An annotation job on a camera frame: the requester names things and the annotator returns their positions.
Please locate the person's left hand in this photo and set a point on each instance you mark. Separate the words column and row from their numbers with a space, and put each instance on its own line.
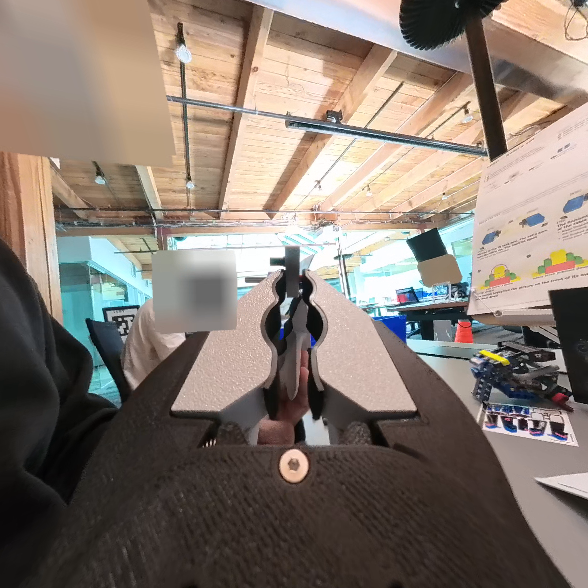
column 285, row 427

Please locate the orange traffic cone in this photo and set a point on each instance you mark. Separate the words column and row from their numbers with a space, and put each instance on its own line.
column 464, row 333

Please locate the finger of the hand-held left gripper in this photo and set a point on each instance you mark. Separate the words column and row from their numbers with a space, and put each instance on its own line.
column 296, row 349

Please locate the sticker sheet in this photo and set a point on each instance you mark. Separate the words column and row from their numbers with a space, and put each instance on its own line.
column 528, row 425

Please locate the dark toy set box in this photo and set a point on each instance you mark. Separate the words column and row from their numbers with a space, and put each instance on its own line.
column 572, row 344

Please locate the white instruction booklet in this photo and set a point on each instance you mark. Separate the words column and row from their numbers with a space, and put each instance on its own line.
column 569, row 487

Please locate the background work table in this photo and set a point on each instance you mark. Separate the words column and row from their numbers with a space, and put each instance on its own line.
column 427, row 305

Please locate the white instruction poster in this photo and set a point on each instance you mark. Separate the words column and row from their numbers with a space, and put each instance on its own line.
column 528, row 206

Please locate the blue storage bin with tag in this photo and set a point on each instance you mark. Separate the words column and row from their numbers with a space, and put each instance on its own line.
column 390, row 328

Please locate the brown rounded panel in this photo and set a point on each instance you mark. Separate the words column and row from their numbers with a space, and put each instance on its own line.
column 438, row 270

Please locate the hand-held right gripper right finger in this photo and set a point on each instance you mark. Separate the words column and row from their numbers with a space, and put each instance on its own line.
column 363, row 367

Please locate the partly built toy car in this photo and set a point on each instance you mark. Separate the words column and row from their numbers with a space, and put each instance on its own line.
column 514, row 372

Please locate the black laptop red screen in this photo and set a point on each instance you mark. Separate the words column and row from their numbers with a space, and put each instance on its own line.
column 406, row 296

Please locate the hanging light bulb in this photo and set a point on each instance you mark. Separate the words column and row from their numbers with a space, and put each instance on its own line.
column 183, row 53

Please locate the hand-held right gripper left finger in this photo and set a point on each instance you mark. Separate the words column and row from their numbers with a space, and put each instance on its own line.
column 220, row 367

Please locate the black ribbed disc on pole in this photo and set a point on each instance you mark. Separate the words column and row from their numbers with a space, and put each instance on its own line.
column 432, row 23

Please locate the black white tag sign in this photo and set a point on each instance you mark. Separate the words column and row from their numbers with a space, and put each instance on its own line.
column 121, row 324

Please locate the black ceiling light rail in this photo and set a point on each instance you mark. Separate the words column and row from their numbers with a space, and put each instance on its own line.
column 367, row 133

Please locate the grey plastic beam assembly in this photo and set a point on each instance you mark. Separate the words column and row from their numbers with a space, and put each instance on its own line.
column 292, row 271

